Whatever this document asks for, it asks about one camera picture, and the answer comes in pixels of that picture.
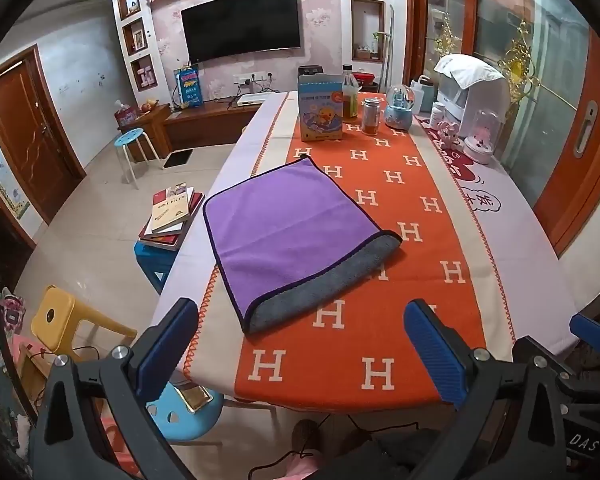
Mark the blue snow globe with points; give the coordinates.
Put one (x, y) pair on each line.
(399, 110)

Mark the brown wooden door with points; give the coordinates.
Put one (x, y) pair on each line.
(25, 130)

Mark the colourful wall poster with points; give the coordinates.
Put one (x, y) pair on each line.
(0, 170)

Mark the wall power sockets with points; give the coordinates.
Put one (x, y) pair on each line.
(252, 78)

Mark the white plastic jug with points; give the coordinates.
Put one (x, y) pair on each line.
(422, 95)

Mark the brown slipper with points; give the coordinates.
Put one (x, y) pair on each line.
(306, 437)

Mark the small white bottle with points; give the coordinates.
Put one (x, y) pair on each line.
(437, 115)

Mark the gold rectangular case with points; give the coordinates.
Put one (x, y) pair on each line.
(192, 397)

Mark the orange patterned blanket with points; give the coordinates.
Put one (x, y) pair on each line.
(420, 280)

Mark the white countertop appliance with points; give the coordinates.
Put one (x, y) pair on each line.
(455, 102)

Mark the stack of books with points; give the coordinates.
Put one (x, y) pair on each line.
(162, 242)

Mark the pink glass dome ornament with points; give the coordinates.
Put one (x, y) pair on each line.
(481, 135)

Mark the red tissue pack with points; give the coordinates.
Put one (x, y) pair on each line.
(126, 116)

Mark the blue cardboard box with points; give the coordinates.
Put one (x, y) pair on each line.
(187, 87)

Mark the round blue plastic stool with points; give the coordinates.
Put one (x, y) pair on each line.
(180, 422)

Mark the black curved television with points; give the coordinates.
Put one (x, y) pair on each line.
(242, 27)

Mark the black appliance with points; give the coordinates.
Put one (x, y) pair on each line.
(311, 70)

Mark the yellow plastic stool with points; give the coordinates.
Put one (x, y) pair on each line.
(55, 317)

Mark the gold door ornament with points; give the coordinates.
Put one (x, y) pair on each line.
(517, 60)

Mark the blue square plastic stool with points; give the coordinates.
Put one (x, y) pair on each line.
(152, 262)

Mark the white folded cloth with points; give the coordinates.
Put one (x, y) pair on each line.
(472, 70)

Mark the black floor mat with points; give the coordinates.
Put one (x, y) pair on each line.
(178, 159)

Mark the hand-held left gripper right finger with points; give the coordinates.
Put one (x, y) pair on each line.
(435, 355)

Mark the round blue metal-legged stool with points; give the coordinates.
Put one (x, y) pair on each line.
(130, 136)

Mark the white set-top box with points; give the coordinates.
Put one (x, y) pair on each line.
(252, 100)

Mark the blue duck print box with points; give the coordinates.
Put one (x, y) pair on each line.
(321, 110)

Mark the glass sliding door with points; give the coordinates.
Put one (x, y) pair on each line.
(555, 60)

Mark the person's dark pants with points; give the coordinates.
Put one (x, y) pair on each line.
(380, 455)

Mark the beige book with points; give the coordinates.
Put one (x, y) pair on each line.
(170, 212)

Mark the oil bottle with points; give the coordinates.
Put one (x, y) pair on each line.
(349, 100)

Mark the pink plush toy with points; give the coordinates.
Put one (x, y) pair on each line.
(449, 135)

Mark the white picture book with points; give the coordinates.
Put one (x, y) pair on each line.
(180, 190)

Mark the purple and grey towel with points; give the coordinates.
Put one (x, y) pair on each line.
(285, 230)

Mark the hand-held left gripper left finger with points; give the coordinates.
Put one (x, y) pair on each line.
(164, 347)

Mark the glass spice jar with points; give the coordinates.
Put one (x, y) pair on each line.
(371, 117)

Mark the wooden television cabinet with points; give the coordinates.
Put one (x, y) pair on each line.
(205, 120)

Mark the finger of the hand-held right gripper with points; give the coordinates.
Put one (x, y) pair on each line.
(545, 355)
(592, 332)

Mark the photo frame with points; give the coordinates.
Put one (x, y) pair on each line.
(139, 39)

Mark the red lidded pot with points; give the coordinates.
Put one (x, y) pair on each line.
(366, 81)

